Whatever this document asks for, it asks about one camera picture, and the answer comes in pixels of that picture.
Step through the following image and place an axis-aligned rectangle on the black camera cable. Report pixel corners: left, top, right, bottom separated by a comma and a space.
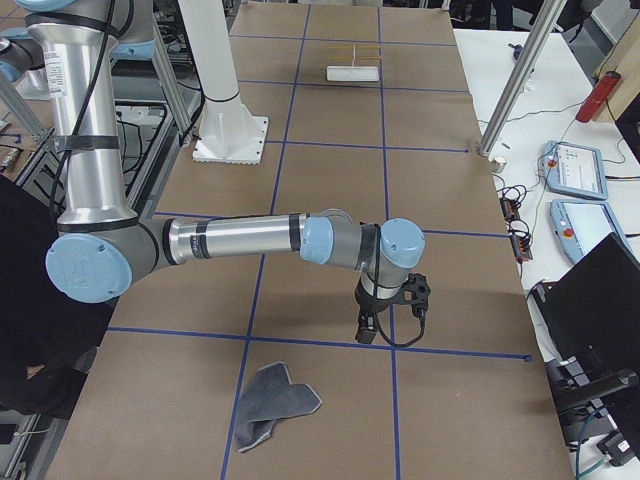
372, 299, 427, 348

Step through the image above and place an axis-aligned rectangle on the black usb hub upper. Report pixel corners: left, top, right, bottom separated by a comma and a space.
499, 198, 521, 222

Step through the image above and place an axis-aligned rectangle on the black usb hub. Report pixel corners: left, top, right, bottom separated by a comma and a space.
510, 234, 533, 264
499, 198, 521, 222

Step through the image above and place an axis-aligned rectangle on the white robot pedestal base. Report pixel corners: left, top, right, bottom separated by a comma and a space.
179, 0, 269, 165

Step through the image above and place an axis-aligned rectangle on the aluminium frame post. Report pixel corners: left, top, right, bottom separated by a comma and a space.
478, 0, 566, 157

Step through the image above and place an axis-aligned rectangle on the person in black clothing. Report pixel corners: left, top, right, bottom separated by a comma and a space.
1, 178, 113, 419

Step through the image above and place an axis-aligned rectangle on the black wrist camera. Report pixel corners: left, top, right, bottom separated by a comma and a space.
399, 273, 431, 309

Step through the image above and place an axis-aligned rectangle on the grey microfibre towel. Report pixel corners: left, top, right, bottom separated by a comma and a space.
234, 361, 323, 452

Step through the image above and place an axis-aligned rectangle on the black usb hub lower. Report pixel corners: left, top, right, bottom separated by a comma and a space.
510, 234, 533, 264

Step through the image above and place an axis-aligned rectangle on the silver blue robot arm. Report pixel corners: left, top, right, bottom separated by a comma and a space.
24, 1, 430, 344
1, 27, 45, 82

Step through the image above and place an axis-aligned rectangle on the red cylinder bottle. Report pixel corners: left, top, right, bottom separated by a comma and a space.
575, 71, 622, 123

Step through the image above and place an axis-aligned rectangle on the teach pendant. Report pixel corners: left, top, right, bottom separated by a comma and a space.
539, 140, 608, 200
550, 199, 629, 264

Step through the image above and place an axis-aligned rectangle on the black monitor stand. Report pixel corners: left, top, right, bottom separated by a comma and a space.
529, 233, 639, 430

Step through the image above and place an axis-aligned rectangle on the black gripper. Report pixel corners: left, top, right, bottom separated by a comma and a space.
354, 274, 404, 343

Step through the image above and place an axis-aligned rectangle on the white towel rack with rods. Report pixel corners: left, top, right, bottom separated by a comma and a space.
326, 44, 382, 82

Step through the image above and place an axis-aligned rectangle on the upper teach pendant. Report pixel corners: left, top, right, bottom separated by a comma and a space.
539, 140, 608, 200

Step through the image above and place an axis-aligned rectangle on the lower teach pendant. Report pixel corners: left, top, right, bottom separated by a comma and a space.
550, 199, 629, 264

